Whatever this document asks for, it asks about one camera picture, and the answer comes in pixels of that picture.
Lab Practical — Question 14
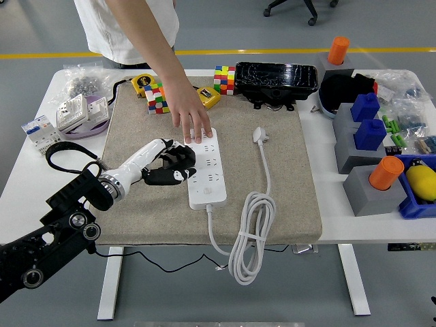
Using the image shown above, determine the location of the person's right hand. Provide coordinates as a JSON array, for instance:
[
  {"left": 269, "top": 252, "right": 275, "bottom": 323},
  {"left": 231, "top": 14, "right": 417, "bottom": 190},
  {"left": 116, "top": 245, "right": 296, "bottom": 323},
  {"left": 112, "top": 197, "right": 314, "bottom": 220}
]
[{"left": 159, "top": 74, "right": 214, "bottom": 144}]

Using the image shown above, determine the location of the black cloth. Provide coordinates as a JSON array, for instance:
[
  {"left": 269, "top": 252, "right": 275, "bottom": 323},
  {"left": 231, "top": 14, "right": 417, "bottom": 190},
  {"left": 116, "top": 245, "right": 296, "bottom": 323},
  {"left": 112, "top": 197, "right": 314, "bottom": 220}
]
[{"left": 319, "top": 72, "right": 376, "bottom": 115}]

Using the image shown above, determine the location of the orange cylinder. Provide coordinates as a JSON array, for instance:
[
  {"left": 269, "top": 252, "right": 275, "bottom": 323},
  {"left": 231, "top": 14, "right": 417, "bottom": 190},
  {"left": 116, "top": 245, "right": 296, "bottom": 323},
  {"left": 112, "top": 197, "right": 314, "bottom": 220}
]
[
  {"left": 327, "top": 36, "right": 351, "bottom": 66},
  {"left": 368, "top": 155, "right": 405, "bottom": 191}
]

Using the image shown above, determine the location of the white circuit breaker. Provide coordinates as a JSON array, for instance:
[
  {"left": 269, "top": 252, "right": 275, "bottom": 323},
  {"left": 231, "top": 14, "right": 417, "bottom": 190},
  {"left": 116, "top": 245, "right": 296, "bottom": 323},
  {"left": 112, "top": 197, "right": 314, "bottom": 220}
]
[{"left": 20, "top": 114, "right": 65, "bottom": 157}]

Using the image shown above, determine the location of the white power strip cord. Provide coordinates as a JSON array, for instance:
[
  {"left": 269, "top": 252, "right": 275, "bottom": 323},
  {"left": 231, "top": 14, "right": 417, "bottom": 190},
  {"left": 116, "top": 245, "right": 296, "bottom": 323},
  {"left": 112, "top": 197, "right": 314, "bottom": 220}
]
[{"left": 205, "top": 126, "right": 277, "bottom": 286}]

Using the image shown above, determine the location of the metal bracket under table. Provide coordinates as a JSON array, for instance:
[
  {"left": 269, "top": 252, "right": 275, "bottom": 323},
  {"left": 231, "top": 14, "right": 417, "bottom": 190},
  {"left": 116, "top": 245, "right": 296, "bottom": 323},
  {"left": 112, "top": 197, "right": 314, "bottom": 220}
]
[{"left": 292, "top": 243, "right": 320, "bottom": 255}]

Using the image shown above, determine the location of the clear plastic bag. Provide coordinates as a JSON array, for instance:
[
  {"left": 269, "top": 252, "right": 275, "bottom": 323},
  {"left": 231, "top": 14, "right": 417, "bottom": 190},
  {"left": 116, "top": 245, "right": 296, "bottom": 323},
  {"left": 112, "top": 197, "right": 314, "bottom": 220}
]
[{"left": 371, "top": 69, "right": 427, "bottom": 104}]

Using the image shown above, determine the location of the grey block holder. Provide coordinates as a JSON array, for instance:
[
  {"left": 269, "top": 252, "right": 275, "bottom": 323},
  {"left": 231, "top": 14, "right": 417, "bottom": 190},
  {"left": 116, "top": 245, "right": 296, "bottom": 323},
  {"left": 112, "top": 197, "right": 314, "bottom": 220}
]
[
  {"left": 332, "top": 102, "right": 362, "bottom": 136},
  {"left": 342, "top": 165, "right": 409, "bottom": 217},
  {"left": 334, "top": 127, "right": 396, "bottom": 175},
  {"left": 313, "top": 51, "right": 356, "bottom": 81}
]

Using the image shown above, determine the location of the blue block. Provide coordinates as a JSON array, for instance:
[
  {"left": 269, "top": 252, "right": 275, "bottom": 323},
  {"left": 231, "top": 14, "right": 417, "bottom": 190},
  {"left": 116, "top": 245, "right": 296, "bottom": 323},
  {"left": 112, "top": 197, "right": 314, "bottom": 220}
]
[
  {"left": 350, "top": 92, "right": 381, "bottom": 123},
  {"left": 353, "top": 119, "right": 388, "bottom": 151}
]

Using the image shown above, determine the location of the dark strip under table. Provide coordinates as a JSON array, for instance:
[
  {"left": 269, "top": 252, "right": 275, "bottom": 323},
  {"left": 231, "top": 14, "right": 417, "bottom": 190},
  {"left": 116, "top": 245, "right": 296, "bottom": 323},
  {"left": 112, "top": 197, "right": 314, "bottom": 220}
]
[{"left": 387, "top": 242, "right": 436, "bottom": 252}]

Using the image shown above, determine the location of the white wall socket panel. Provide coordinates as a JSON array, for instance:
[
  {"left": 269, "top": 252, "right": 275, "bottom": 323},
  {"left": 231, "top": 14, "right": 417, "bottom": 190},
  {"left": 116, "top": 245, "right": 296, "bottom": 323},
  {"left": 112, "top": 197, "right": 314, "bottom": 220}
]
[
  {"left": 56, "top": 94, "right": 89, "bottom": 134},
  {"left": 87, "top": 97, "right": 112, "bottom": 122}
]

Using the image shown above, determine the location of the light blue round container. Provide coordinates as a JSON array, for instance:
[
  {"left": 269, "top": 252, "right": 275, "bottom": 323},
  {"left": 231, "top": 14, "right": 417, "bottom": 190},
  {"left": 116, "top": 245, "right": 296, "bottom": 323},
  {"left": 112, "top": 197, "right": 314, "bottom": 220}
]
[{"left": 317, "top": 89, "right": 339, "bottom": 120}]

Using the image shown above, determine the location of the black office chair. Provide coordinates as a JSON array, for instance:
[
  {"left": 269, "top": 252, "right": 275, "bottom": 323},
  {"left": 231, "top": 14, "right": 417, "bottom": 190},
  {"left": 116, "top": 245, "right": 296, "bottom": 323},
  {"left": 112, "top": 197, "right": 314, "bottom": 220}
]
[{"left": 262, "top": 0, "right": 339, "bottom": 27}]

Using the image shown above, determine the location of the clear bag of small parts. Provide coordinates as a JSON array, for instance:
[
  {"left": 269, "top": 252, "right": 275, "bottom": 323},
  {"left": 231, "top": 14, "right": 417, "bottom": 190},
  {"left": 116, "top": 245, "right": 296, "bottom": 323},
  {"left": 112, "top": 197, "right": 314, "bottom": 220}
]
[{"left": 414, "top": 134, "right": 436, "bottom": 156}]

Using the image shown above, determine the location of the white power strip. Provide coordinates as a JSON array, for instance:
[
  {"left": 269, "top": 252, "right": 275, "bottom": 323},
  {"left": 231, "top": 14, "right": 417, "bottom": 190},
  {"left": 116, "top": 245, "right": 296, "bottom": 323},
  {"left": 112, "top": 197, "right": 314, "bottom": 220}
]
[{"left": 183, "top": 127, "right": 228, "bottom": 211}]

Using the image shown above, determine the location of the purple tape roll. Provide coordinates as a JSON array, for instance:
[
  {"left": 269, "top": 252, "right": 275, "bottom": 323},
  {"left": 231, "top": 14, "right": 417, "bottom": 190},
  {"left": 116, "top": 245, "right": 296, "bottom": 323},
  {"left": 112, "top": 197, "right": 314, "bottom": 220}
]
[{"left": 63, "top": 95, "right": 112, "bottom": 140}]

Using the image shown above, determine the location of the yellow tape measure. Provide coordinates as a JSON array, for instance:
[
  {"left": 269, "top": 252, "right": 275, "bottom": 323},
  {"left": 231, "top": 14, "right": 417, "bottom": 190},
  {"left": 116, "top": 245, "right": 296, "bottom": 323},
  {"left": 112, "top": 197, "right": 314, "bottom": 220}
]
[
  {"left": 106, "top": 74, "right": 157, "bottom": 99},
  {"left": 196, "top": 86, "right": 221, "bottom": 110}
]

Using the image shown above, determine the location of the grey-brown mat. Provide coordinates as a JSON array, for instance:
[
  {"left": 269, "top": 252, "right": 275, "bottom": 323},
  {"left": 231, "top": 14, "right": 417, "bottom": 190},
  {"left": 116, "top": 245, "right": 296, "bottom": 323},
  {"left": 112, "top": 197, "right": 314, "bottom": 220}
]
[{"left": 90, "top": 75, "right": 324, "bottom": 246}]

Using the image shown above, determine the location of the clear bag of metal nuts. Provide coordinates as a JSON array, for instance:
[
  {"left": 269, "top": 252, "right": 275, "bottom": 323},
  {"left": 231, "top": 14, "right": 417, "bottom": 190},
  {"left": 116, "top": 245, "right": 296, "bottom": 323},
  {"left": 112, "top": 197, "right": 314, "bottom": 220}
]
[{"left": 48, "top": 61, "right": 123, "bottom": 106}]

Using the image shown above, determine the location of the clear bag of blue parts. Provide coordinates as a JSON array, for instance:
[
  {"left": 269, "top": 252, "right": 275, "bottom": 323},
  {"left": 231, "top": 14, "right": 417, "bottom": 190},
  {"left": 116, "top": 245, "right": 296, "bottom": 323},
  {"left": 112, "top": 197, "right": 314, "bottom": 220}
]
[{"left": 392, "top": 100, "right": 430, "bottom": 138}]

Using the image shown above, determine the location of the colourful puzzle cube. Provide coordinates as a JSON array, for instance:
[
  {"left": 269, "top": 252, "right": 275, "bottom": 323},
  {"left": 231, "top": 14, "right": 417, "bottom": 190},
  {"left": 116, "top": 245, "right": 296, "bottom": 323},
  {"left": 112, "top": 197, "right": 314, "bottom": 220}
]
[
  {"left": 142, "top": 82, "right": 170, "bottom": 116},
  {"left": 213, "top": 65, "right": 236, "bottom": 96}
]

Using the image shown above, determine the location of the black plug adapter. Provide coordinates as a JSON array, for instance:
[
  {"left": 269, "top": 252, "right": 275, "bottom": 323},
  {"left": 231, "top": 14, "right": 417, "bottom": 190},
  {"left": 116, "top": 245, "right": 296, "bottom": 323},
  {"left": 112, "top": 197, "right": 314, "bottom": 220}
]
[{"left": 141, "top": 166, "right": 198, "bottom": 187}]

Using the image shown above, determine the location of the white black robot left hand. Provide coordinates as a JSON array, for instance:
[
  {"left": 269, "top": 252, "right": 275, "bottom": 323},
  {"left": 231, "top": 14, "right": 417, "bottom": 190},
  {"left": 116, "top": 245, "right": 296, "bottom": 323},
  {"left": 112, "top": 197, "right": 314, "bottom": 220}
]
[{"left": 114, "top": 138, "right": 198, "bottom": 192}]

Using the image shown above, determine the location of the glossy black device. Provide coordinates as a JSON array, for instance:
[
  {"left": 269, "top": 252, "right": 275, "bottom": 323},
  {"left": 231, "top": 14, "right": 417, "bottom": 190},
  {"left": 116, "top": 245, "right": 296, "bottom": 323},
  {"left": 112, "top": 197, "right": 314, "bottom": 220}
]
[{"left": 234, "top": 61, "right": 319, "bottom": 112}]

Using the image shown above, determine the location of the blue plastic bin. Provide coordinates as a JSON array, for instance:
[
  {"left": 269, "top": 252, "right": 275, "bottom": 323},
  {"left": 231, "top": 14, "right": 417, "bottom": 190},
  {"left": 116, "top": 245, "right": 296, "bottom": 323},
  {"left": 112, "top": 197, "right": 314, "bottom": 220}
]
[{"left": 394, "top": 154, "right": 436, "bottom": 220}]

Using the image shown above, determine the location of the yellow toy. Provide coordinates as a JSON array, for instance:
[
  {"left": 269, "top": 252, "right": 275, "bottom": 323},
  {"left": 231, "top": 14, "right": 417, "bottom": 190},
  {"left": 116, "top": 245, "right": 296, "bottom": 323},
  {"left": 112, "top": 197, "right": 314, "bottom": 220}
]
[{"left": 405, "top": 157, "right": 436, "bottom": 202}]

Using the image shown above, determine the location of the white table leg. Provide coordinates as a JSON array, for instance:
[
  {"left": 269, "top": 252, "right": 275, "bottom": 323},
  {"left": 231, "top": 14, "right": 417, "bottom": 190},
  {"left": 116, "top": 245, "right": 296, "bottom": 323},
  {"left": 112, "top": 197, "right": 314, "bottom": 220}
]
[
  {"left": 97, "top": 245, "right": 124, "bottom": 321},
  {"left": 337, "top": 243, "right": 371, "bottom": 316}
]

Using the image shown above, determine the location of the thin black plug cord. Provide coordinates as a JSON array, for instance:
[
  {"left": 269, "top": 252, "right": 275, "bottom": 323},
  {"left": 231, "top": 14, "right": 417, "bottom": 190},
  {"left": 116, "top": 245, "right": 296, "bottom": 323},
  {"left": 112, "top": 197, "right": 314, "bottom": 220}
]
[{"left": 89, "top": 244, "right": 290, "bottom": 273}]

